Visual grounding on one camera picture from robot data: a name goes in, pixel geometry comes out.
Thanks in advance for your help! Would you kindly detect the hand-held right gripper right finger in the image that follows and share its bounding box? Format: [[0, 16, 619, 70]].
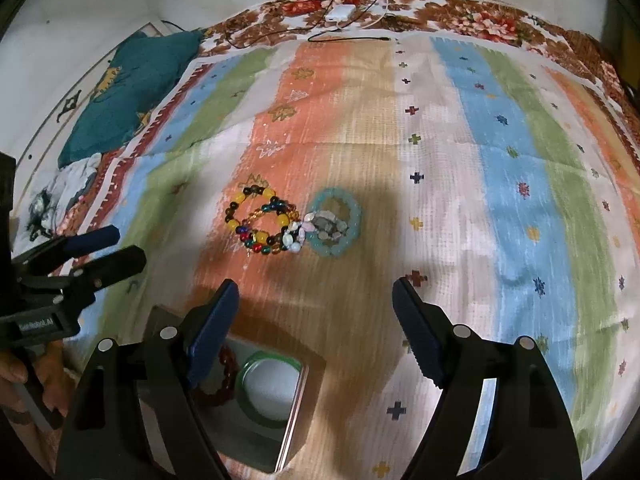
[[391, 276, 584, 480]]

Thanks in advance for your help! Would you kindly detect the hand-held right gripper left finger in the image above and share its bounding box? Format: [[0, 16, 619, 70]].
[[56, 279, 240, 480]]

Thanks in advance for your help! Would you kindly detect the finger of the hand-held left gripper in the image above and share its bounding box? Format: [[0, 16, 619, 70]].
[[59, 245, 147, 312], [12, 225, 121, 277]]

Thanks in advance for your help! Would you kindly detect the square grey jewelry box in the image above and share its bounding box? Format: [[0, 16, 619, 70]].
[[140, 305, 327, 475]]

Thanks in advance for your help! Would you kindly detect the grey stone bracelet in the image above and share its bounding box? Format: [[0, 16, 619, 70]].
[[310, 210, 351, 244]]

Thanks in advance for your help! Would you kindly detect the person's left hand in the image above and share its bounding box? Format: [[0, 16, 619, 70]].
[[0, 344, 69, 427]]

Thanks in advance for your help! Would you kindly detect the white patterned cloth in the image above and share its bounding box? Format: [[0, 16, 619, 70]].
[[27, 152, 104, 239]]

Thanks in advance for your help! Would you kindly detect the green jade bangle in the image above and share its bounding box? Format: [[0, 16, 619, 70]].
[[235, 351, 304, 429]]

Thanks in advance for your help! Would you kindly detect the cream patterned sheet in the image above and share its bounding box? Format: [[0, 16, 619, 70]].
[[0, 20, 166, 201]]

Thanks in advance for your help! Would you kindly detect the teal pillow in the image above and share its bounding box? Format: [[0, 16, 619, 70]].
[[57, 30, 206, 169]]

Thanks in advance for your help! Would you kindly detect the striped pastel blanket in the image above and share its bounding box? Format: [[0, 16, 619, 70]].
[[50, 35, 637, 480]]

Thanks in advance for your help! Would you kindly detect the floral brown bedsheet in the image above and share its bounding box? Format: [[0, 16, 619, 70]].
[[197, 0, 640, 161]]

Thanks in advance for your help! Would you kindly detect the white charger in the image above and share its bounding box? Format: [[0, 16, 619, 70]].
[[324, 5, 357, 24]]

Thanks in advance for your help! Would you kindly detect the red bead bracelet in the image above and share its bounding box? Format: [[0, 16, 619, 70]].
[[192, 345, 241, 411]]

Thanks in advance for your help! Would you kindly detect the multicolour glass bead bracelet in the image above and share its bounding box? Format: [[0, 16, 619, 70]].
[[235, 197, 301, 257]]

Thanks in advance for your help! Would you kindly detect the white stone bracelet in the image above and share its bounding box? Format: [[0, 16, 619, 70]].
[[281, 212, 321, 254]]

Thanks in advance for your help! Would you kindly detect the light blue bead bracelet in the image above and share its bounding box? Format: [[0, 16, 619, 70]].
[[305, 187, 364, 260]]

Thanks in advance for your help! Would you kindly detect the yellow bead bracelet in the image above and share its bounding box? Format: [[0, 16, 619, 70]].
[[224, 185, 292, 249]]

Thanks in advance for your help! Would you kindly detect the thin black cable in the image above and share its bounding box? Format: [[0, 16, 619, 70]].
[[160, 0, 387, 49]]

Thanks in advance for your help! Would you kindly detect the white cable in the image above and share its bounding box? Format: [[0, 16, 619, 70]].
[[350, 0, 397, 29]]

